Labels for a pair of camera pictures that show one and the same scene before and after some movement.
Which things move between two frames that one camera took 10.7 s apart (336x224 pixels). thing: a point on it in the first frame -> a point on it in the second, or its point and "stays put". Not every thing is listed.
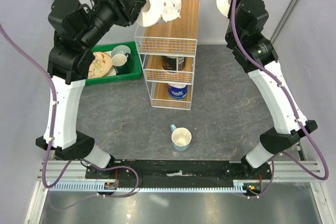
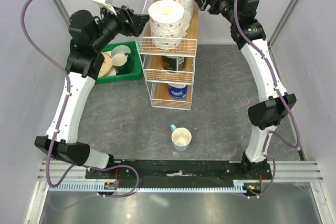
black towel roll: (170, 63) stays put
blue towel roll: (177, 91) stays put
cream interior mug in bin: (119, 60) stays put
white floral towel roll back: (163, 1) -> (168, 23)
